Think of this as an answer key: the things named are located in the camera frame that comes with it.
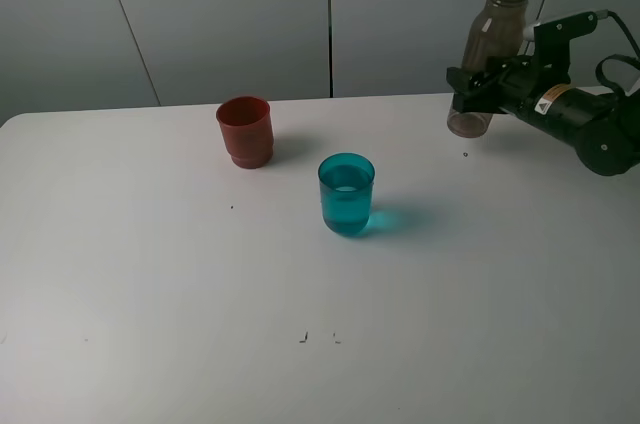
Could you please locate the teal translucent plastic cup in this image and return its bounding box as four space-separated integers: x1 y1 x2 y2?
318 153 375 237

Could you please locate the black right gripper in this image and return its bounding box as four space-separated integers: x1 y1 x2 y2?
446 54 620 144

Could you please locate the red plastic cup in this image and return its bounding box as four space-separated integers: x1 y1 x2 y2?
216 96 274 169

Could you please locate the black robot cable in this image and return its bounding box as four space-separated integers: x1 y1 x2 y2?
595 8 640 95

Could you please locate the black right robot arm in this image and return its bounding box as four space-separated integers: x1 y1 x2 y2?
446 56 639 177

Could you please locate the smoky translucent water bottle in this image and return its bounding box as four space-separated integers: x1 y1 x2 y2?
445 0 531 139

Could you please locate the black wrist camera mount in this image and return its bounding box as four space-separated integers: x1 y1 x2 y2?
523 11 599 77

